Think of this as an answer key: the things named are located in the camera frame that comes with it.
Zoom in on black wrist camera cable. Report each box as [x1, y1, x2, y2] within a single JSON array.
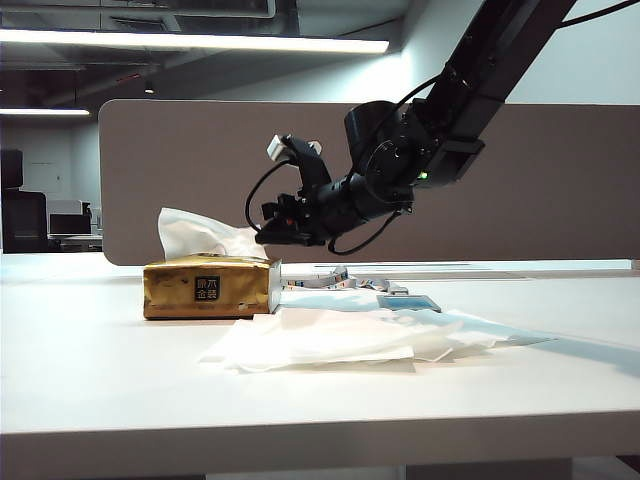
[[245, 160, 301, 232]]

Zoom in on white background office desk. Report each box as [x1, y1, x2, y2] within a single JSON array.
[[47, 198, 105, 253]]

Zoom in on short ceiling light strip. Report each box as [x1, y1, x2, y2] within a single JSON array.
[[0, 107, 92, 118]]

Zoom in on gold tissue pack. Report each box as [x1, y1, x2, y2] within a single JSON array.
[[142, 253, 283, 321]]

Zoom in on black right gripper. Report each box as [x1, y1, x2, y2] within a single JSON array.
[[253, 187, 331, 248]]

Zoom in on blue ID card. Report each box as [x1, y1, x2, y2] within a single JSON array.
[[375, 293, 442, 314]]

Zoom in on black overhead arm cable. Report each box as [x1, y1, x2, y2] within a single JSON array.
[[562, 0, 640, 27]]

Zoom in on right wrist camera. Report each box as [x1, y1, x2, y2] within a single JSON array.
[[266, 132, 332, 196]]

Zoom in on brown desk divider panel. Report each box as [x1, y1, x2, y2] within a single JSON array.
[[98, 98, 640, 267]]

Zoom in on black office chair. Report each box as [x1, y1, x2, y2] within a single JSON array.
[[0, 148, 50, 255]]

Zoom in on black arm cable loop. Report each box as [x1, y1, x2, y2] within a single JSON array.
[[327, 207, 416, 255]]

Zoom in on long ceiling light strip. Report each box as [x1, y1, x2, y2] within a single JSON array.
[[0, 28, 391, 55]]

